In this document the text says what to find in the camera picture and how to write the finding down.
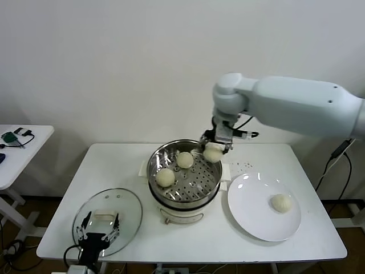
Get scattered dark crumbs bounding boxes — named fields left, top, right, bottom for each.
left=230, top=161, right=253, bottom=172

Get white electric cooker base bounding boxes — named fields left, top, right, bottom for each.
left=138, top=159, right=231, bottom=226

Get perforated steel steamer basket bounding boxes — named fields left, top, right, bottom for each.
left=147, top=139, right=223, bottom=208

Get thin black cable with plug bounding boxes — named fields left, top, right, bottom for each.
left=0, top=130, right=37, bottom=150

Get white steamed baozi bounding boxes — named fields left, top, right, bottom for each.
left=202, top=144, right=224, bottom=164
left=176, top=151, right=194, bottom=170
left=270, top=194, right=293, bottom=213
left=155, top=168, right=176, bottom=188

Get round glass pot lid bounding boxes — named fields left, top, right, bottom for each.
left=72, top=187, right=143, bottom=257

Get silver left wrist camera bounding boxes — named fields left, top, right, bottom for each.
left=67, top=264, right=89, bottom=274

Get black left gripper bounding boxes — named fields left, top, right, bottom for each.
left=76, top=211, right=120, bottom=265

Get white power strip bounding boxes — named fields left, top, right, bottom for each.
left=156, top=265, right=190, bottom=274

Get round white plate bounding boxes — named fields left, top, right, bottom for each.
left=227, top=172, right=302, bottom=243

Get long black power cable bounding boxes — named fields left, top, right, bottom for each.
left=314, top=139, right=353, bottom=215

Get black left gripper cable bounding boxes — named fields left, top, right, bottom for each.
left=63, top=244, right=83, bottom=268

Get white equipment stand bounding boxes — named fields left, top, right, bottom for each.
left=350, top=203, right=365, bottom=228

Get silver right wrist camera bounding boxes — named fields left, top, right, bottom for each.
left=215, top=121, right=259, bottom=143

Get white side table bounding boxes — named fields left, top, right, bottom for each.
left=0, top=124, right=55, bottom=243

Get small green device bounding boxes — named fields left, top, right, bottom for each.
left=1, top=131, right=18, bottom=143

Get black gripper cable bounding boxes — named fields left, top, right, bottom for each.
left=235, top=114, right=254, bottom=129
left=63, top=244, right=83, bottom=268

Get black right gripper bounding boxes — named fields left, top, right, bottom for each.
left=198, top=128, right=234, bottom=155

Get black floor cable bundle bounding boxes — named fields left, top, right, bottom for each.
left=0, top=219, right=38, bottom=272

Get black power adapter brick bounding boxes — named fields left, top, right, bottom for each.
left=330, top=139, right=352, bottom=160

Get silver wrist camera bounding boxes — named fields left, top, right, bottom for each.
left=67, top=264, right=89, bottom=274
left=215, top=121, right=259, bottom=143

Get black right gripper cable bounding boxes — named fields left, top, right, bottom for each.
left=235, top=114, right=254, bottom=129

